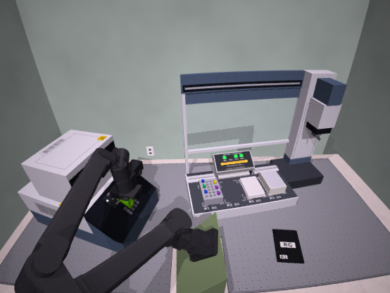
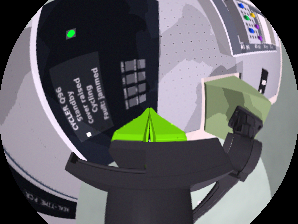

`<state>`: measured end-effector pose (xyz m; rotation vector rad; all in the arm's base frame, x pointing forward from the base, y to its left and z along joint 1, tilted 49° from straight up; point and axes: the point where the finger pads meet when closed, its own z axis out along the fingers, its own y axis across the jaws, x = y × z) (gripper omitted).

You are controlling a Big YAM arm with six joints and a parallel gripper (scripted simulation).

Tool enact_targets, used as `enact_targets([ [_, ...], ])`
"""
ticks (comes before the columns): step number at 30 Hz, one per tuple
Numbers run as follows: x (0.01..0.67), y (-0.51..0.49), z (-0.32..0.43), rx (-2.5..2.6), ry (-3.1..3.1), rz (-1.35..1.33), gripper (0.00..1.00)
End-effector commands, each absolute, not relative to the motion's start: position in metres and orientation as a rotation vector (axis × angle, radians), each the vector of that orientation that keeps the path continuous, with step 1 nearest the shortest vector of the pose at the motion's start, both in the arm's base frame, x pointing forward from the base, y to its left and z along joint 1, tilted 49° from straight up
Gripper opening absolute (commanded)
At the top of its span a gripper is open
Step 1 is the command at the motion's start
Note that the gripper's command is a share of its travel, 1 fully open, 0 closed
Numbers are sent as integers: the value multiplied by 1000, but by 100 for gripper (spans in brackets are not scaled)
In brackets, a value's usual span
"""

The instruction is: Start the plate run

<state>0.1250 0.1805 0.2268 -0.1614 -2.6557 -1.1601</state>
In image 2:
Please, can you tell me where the black rectangular pad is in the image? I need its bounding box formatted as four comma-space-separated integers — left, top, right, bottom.
258, 69, 268, 94

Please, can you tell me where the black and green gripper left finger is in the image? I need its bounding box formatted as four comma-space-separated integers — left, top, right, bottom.
111, 108, 150, 142

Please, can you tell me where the white rectangular block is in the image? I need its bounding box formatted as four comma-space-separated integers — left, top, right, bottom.
264, 18, 279, 46

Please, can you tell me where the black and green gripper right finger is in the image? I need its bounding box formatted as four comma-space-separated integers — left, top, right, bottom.
150, 108, 187, 142

